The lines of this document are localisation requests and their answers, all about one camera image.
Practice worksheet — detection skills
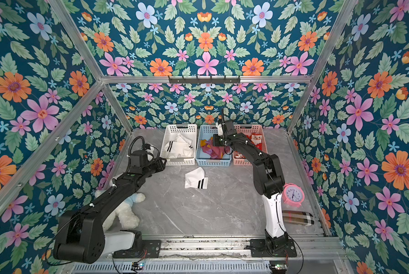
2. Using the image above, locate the light blue plastic basket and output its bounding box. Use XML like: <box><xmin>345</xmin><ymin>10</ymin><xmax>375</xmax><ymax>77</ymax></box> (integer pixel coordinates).
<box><xmin>195</xmin><ymin>124</ymin><xmax>232</xmax><ymax>167</ymax></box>

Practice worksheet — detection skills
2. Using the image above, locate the pink plastic basket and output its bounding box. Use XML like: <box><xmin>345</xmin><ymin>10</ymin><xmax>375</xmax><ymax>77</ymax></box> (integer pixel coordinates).
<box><xmin>233</xmin><ymin>124</ymin><xmax>268</xmax><ymax>166</ymax></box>

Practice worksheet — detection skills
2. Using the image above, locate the black hook rail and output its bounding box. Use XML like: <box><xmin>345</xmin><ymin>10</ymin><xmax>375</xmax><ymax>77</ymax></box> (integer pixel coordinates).
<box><xmin>168</xmin><ymin>76</ymin><xmax>241</xmax><ymax>84</ymax></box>

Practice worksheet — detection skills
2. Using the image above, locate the white plastic basket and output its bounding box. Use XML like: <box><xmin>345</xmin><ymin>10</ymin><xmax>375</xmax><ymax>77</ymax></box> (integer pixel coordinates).
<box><xmin>161</xmin><ymin>124</ymin><xmax>198</xmax><ymax>166</ymax></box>

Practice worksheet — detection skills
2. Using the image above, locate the white teddy bear blue sweater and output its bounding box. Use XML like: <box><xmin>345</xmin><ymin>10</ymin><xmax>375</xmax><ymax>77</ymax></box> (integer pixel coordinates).
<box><xmin>103</xmin><ymin>193</ymin><xmax>146</xmax><ymax>231</ymax></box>

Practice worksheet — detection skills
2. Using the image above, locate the red white striped santa sock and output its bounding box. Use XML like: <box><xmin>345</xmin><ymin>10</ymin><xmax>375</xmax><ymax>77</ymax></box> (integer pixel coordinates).
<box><xmin>235</xmin><ymin>153</ymin><xmax>245</xmax><ymax>159</ymax></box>

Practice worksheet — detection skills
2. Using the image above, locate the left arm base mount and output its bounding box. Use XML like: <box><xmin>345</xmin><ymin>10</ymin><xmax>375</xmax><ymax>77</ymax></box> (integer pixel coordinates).
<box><xmin>113</xmin><ymin>239</ymin><xmax>162</xmax><ymax>259</ymax></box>

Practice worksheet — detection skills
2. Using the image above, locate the pink alarm clock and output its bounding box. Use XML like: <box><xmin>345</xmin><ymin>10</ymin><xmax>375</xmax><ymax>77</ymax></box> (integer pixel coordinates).
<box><xmin>282</xmin><ymin>183</ymin><xmax>305</xmax><ymax>208</ymax></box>

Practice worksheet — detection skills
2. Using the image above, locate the purple striped sock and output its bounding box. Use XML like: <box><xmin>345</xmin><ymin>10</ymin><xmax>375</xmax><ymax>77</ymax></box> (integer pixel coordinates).
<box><xmin>199</xmin><ymin>136</ymin><xmax>231</xmax><ymax>160</ymax></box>

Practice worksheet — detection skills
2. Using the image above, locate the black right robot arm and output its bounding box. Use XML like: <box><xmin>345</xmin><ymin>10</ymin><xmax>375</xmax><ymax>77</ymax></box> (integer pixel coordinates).
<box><xmin>213</xmin><ymin>119</ymin><xmax>288</xmax><ymax>240</ymax></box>

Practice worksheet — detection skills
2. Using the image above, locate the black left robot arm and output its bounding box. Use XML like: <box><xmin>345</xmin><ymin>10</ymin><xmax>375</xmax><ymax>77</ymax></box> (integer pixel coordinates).
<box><xmin>53</xmin><ymin>150</ymin><xmax>167</xmax><ymax>264</ymax></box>

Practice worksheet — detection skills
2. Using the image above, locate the plaid beige pouch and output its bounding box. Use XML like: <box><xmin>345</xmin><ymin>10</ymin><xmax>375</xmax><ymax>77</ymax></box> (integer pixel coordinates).
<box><xmin>283</xmin><ymin>210</ymin><xmax>315</xmax><ymax>226</ymax></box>

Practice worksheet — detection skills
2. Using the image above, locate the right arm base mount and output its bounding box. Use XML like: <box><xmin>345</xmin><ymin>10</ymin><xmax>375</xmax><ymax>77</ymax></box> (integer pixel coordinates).
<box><xmin>245</xmin><ymin>232</ymin><xmax>298</xmax><ymax>258</ymax></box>

